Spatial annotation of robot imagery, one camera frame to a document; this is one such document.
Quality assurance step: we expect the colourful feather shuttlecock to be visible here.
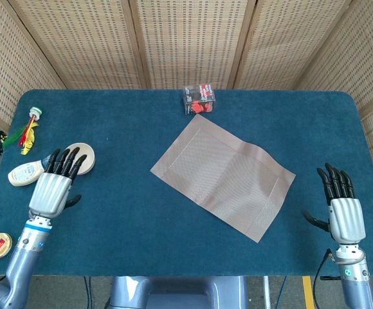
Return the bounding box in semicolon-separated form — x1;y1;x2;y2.
2;107;43;156

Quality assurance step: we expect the clear box of red caps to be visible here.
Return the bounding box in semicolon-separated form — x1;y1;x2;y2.
182;84;217;116

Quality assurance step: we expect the white bowl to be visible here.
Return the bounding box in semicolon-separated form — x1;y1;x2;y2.
64;142;96;176

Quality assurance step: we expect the blue table cloth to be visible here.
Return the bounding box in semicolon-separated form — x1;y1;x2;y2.
0;89;373;277

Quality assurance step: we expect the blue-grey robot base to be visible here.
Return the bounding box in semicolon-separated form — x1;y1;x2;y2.
104;276;248;309

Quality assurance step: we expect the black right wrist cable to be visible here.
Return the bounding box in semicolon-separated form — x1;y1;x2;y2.
313;248;335;309

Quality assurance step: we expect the brown woven placemat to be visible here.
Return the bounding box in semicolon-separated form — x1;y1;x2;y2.
150;113;296;244

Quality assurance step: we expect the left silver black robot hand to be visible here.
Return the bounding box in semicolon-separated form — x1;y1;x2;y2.
28;147;87;219

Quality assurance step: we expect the blue cable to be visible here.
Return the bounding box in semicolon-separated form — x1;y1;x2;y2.
82;276;93;309
277;276;287;309

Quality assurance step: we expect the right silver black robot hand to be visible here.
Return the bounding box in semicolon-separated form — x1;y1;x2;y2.
302;162;367;246

